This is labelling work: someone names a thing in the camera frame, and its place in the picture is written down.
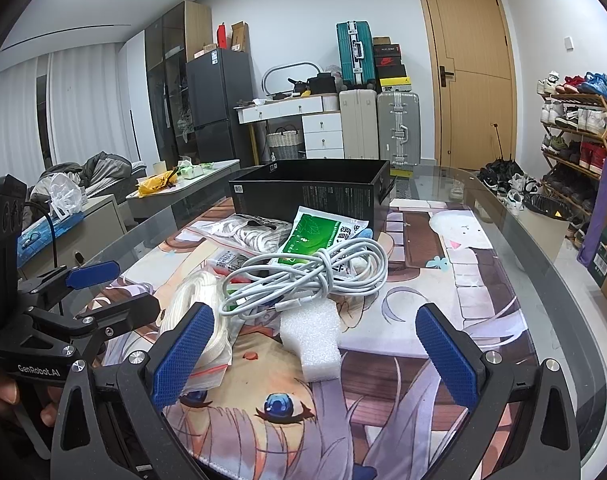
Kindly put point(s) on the wooden shoe rack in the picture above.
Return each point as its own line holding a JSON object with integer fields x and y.
{"x": 574, "y": 118}

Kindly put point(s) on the black refrigerator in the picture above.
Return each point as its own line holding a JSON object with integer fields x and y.
{"x": 218, "y": 82}

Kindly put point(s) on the grey coffee table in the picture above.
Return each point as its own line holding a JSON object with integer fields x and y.
{"x": 145, "y": 207}

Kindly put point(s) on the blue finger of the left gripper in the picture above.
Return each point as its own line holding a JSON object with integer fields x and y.
{"x": 95, "y": 274}

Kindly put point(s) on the anime desk mat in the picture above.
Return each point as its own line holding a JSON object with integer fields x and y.
{"x": 347, "y": 390}

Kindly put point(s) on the beige suitcase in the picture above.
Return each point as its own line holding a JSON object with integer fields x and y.
{"x": 358, "y": 113}

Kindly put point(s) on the green white medicine packet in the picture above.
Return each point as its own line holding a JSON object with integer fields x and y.
{"x": 314, "y": 229}

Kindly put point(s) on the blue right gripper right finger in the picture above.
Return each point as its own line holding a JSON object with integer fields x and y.
{"x": 456, "y": 357}

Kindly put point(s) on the teal suitcase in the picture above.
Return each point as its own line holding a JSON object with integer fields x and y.
{"x": 356, "y": 54}

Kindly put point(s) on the white drawer desk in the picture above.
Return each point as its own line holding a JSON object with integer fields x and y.
{"x": 320, "y": 117}

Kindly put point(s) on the wooden door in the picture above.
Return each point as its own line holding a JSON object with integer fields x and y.
{"x": 474, "y": 82}

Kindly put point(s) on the silver suitcase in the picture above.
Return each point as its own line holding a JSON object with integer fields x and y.
{"x": 399, "y": 128}

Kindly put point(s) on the stacked shoe boxes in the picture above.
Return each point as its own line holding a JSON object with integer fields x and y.
{"x": 390, "y": 70}

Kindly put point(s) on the purple bag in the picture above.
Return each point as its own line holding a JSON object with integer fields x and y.
{"x": 597, "y": 222}

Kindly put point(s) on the person's left hand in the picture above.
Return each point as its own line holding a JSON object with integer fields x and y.
{"x": 9, "y": 399}

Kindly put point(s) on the woven laundry basket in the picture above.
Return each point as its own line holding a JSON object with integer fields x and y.
{"x": 285, "y": 144}

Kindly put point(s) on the black storage box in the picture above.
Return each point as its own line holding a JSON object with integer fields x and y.
{"x": 354, "y": 188}

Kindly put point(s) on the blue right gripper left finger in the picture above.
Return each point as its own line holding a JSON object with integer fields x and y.
{"x": 176, "y": 352}

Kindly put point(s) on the yellow bag on table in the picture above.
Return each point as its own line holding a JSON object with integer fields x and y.
{"x": 157, "y": 183}

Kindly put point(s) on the white foam block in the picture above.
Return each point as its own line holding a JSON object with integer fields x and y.
{"x": 312, "y": 333}

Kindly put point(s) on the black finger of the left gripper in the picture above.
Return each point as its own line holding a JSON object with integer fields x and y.
{"x": 118, "y": 318}

